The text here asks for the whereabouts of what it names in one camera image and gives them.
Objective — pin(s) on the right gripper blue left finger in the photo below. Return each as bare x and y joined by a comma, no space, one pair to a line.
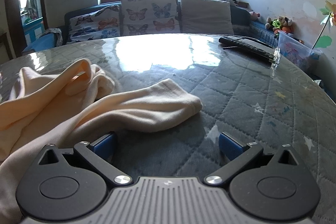
104,146

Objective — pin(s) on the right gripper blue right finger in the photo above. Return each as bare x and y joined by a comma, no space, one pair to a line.
230,147

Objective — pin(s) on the cream knit sweater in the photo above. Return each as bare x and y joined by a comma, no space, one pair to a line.
81,103

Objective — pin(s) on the grey quilted star tablecloth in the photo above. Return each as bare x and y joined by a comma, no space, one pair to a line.
240,95

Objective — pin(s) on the black remote control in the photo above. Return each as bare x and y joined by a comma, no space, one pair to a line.
252,51

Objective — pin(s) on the clear plastic storage box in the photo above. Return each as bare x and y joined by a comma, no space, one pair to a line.
300,55

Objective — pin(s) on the blue stool with cloth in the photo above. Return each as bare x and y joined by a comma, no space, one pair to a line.
51,38

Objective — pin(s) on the dark blue sofa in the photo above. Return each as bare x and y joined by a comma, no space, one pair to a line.
242,23

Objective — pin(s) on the left butterfly print cushion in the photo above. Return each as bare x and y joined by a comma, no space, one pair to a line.
101,24

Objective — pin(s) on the butterfly print cushion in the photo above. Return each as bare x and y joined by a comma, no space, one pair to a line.
150,17
101,24

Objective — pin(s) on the plush toy pile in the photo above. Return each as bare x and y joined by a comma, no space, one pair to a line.
282,23

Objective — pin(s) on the plain grey cushion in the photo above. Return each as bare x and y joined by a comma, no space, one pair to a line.
206,17

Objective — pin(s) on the middle butterfly print cushion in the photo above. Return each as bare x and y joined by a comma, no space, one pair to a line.
150,17

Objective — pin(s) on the blue plastic drawer unit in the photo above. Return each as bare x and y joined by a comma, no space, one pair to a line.
33,29

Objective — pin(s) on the colourful paper pinwheel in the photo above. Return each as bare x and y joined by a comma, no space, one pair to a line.
324,41

